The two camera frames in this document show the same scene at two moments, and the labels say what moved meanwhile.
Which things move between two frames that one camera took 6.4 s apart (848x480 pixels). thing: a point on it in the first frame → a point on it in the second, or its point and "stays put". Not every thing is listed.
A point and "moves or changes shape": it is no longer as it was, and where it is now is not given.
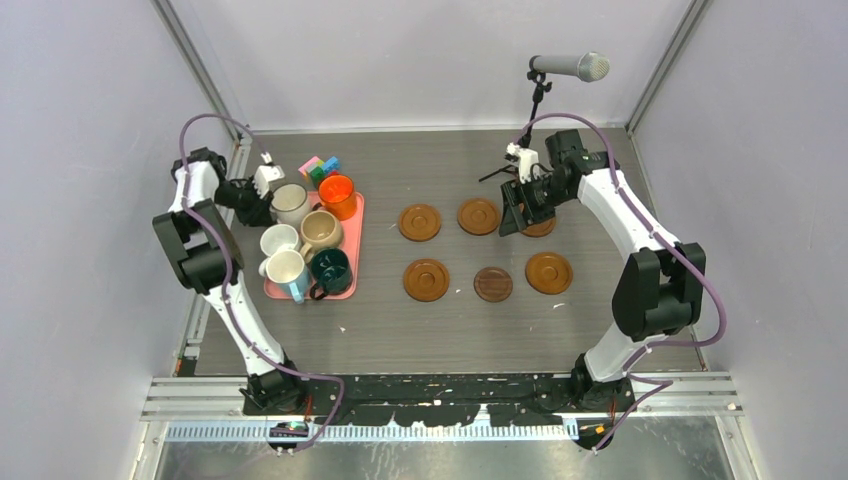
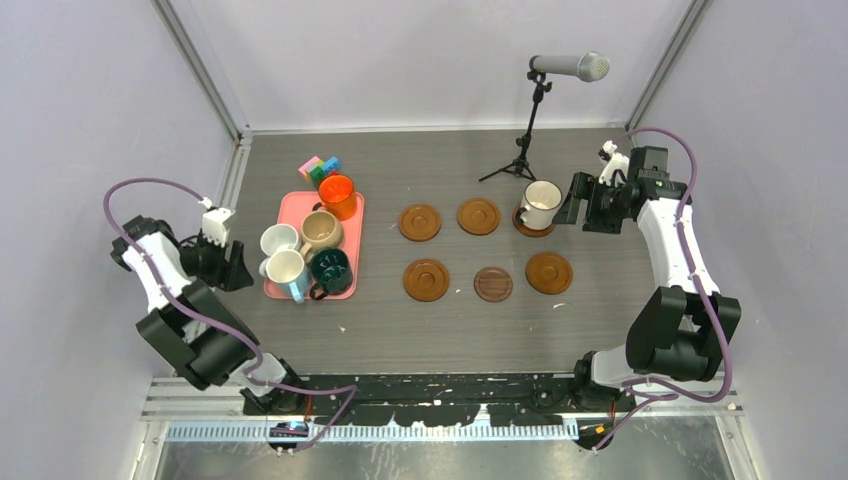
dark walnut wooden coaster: (493, 284) stays put
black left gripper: (259, 213) → (234, 271)
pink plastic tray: (352, 244) stays put
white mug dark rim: (289, 203) moves or changes shape
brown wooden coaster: (541, 229) stays put
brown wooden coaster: (478, 216) stays put
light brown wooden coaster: (426, 279) stays put
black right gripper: (512, 219) → (583, 188)
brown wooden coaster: (549, 273) stays put
